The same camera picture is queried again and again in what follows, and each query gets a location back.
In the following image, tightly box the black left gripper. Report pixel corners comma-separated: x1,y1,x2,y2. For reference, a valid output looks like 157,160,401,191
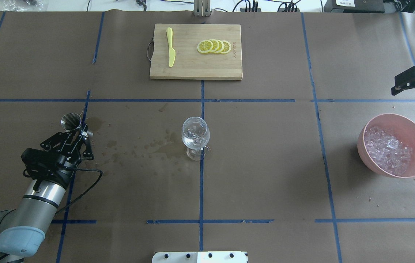
40,124,95,165

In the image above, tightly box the steel cocktail jigger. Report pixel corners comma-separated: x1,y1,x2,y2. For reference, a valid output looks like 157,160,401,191
60,112,89,131

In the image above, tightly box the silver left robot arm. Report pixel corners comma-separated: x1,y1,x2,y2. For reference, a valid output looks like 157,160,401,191
0,123,94,263

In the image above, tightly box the clear ice cubes pile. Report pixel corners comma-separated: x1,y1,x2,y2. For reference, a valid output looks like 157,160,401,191
364,126,413,176

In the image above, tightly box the clear wine glass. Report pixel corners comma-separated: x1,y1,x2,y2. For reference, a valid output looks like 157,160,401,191
182,117,210,161

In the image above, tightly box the pink bowl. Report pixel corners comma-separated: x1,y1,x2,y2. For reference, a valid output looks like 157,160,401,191
357,114,415,178

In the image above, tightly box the black box device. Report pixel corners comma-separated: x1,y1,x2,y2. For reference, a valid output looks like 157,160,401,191
323,0,385,14

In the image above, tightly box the yellow plastic knife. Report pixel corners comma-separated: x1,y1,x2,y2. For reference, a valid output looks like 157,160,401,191
166,27,176,67

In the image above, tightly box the bamboo cutting board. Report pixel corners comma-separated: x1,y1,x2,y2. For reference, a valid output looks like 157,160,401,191
150,23,244,80

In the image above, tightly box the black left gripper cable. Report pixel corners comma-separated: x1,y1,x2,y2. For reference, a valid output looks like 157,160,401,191
56,168,103,214

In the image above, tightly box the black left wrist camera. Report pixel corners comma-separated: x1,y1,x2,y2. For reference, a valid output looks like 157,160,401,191
21,148,67,170

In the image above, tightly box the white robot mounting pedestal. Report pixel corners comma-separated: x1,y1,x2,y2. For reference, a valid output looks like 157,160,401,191
152,251,249,263

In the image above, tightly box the aluminium frame post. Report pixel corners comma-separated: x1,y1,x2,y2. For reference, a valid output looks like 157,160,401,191
193,0,212,17

